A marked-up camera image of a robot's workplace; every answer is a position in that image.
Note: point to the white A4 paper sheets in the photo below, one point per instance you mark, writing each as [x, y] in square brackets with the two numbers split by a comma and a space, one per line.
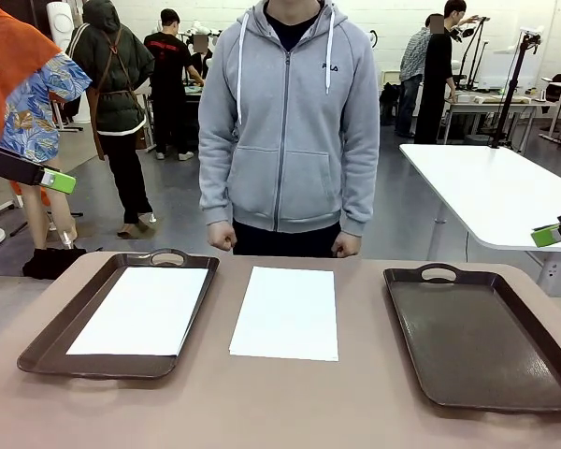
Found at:
[140, 308]

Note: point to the white A4 paper stack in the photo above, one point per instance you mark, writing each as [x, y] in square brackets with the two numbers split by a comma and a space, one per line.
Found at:
[285, 313]

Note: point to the person's left hand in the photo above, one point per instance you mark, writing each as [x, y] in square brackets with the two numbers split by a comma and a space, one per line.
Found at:
[347, 245]

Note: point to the person's right hand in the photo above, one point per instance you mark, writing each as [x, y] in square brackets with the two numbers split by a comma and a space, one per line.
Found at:
[222, 236]

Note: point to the blue floral shirt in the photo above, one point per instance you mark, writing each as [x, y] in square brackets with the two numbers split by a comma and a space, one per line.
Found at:
[33, 121]

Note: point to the white rounded table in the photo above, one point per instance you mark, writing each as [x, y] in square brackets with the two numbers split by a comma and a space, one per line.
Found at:
[486, 187]

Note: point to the black bag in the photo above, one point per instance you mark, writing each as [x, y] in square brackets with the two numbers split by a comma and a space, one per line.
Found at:
[51, 264]

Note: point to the orange garment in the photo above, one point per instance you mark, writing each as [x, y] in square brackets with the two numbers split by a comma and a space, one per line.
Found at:
[9, 47]

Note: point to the person in dark green coat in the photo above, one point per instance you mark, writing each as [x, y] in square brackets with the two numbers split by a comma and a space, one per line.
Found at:
[117, 84]

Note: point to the black tripod pole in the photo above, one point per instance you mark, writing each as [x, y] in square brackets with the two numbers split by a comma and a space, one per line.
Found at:
[512, 93]

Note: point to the white background work table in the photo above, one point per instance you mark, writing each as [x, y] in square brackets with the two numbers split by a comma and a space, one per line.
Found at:
[486, 99]

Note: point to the person in black t-shirt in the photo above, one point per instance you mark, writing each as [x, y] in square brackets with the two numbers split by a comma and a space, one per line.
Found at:
[168, 61]

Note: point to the person in black clothes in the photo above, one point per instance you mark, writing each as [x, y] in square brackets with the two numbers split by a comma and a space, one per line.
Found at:
[437, 84]

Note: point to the dark background work table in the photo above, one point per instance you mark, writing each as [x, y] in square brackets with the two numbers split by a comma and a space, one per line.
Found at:
[194, 91]

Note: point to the black lamp stand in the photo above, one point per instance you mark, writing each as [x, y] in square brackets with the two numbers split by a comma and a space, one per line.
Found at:
[472, 51]

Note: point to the seated background person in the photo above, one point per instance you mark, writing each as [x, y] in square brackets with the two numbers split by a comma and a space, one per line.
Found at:
[200, 58]

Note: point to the person in plaid shirt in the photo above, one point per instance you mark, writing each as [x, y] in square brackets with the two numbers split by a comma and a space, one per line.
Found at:
[411, 56]

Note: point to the person in grey hoodie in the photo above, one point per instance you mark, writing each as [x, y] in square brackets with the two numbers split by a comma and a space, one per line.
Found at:
[285, 140]

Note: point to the white metal stand frame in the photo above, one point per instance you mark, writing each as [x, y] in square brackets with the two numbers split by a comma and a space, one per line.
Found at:
[0, 210]

